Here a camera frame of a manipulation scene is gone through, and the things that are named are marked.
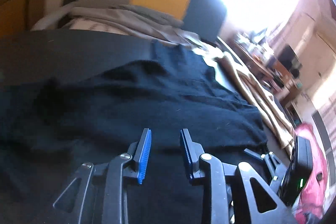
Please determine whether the wooden desk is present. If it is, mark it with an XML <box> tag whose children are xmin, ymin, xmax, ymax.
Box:
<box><xmin>229</xmin><ymin>42</ymin><xmax>302</xmax><ymax>107</ymax></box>

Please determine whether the black knit sweater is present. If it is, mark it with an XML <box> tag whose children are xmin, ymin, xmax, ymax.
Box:
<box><xmin>1</xmin><ymin>43</ymin><xmax>267</xmax><ymax>223</ymax></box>

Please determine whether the cream knit sweater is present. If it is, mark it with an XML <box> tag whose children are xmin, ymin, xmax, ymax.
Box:
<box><xmin>214</xmin><ymin>52</ymin><xmax>295</xmax><ymax>156</ymax></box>

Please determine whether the grey garment on sofa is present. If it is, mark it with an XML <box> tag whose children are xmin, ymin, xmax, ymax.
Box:
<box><xmin>67</xmin><ymin>4</ymin><xmax>211</xmax><ymax>47</ymax></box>

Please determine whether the pink ruffled bed cover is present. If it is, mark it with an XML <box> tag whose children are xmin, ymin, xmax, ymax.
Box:
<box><xmin>295</xmin><ymin>123</ymin><xmax>328</xmax><ymax>223</ymax></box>

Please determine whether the black monitor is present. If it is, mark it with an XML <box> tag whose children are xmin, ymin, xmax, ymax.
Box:
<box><xmin>277</xmin><ymin>44</ymin><xmax>299</xmax><ymax>71</ymax></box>

